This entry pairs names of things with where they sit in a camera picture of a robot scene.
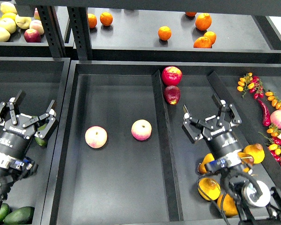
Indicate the black produce bin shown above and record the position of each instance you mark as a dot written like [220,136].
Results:
[150,182]
[43,80]

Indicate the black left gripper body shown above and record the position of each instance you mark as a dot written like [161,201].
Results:
[23,128]

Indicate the black shelf upright post right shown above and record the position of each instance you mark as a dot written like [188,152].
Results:
[79,24]

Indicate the pale yellow apple with stem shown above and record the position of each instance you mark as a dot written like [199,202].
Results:
[23,22]

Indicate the pale peach on left shelf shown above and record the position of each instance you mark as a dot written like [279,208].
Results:
[37,25]

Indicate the bright red apple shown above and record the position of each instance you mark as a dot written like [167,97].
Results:
[171,76]

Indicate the pink peach right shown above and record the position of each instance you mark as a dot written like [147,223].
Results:
[275,118]

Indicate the large orange right shelf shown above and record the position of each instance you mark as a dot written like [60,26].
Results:
[203,21]

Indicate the yellow pear bottom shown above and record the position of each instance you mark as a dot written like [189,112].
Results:
[229,206]

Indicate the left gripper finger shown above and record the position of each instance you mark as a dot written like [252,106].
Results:
[46,118]
[11,108]

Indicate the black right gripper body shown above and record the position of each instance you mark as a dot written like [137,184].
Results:
[213,128]

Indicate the pale yellow apple centre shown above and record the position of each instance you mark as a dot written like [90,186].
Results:
[8,24]

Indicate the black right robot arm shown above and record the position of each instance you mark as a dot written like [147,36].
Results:
[256,203]

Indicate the orange behind front right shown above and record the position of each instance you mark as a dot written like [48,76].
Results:
[211,35]

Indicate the red apple on left shelf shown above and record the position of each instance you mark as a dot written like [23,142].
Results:
[32,36]

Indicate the orange red cherry tomato bunch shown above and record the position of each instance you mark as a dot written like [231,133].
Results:
[250,83]

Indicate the black left produce bin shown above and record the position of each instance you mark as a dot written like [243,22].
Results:
[43,80]

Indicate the mixed cherry tomato cluster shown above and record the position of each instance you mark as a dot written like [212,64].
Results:
[273,142]

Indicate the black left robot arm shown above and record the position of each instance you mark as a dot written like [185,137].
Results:
[14,164]

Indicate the pink apple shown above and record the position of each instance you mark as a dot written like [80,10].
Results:
[96,137]
[141,130]

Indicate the black shelf upright post left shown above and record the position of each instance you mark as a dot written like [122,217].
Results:
[52,31]

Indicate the green avocado right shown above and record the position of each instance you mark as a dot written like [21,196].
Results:
[41,142]

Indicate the yellow pear with stem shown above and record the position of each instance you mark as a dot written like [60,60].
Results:
[247,162]

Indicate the yellow pear with brown top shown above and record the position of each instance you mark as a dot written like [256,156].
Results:
[256,151]

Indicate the pink apple left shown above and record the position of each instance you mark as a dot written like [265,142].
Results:
[96,137]

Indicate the black middle produce bin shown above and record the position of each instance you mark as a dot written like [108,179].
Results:
[150,182]

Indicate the dark red apple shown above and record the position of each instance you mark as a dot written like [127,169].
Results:
[172,94]

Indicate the red chili pepper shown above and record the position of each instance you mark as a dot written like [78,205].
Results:
[265,113]

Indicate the pink apple centre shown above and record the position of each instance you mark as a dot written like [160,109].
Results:
[141,130]

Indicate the black upper left shelf tray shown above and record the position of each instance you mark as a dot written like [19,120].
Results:
[16,46]

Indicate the black upper right shelf tray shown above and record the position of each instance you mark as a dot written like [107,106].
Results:
[133,36]

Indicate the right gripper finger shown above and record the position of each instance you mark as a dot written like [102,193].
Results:
[194,128]
[227,113]

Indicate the black shelf upright post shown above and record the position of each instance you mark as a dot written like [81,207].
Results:
[52,31]
[79,24]

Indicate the black shelf tray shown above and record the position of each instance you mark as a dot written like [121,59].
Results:
[133,36]
[16,46]

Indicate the orange front right shelf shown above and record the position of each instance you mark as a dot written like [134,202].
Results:
[202,42]

